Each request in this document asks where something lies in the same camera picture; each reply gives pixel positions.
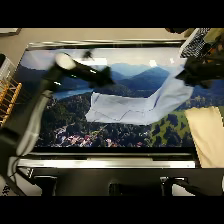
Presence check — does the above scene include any light blue shirt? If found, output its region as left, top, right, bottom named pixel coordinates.
left=84, top=64, right=195, bottom=127

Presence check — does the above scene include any checked shirt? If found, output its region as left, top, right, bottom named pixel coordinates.
left=179, top=28, right=210, bottom=59

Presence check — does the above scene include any beige garment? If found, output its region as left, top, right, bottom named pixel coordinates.
left=184, top=105, right=224, bottom=169

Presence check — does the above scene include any brown clothes hanger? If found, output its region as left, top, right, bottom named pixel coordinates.
left=0, top=77, right=23, bottom=127

